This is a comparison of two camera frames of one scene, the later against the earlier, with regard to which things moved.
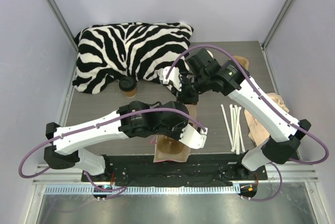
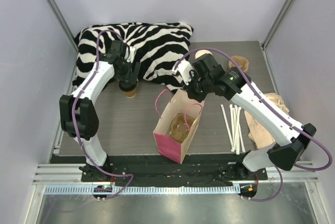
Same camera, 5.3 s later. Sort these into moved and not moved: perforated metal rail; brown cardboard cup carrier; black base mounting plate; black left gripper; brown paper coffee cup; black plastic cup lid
Moved: brown cardboard cup carrier; black left gripper
Not moved: perforated metal rail; black base mounting plate; brown paper coffee cup; black plastic cup lid
